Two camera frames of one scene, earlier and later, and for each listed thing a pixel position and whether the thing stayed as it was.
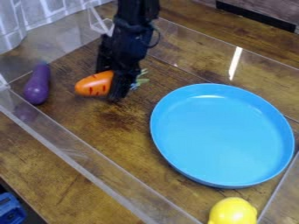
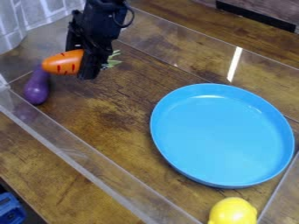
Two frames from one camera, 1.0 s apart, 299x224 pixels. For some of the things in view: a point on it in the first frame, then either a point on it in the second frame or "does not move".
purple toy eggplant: (37, 91) does not move
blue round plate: (222, 135) does not move
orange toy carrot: (97, 85) -> (65, 63)
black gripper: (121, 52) -> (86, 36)
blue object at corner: (13, 213) does not move
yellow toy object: (233, 210) does not move
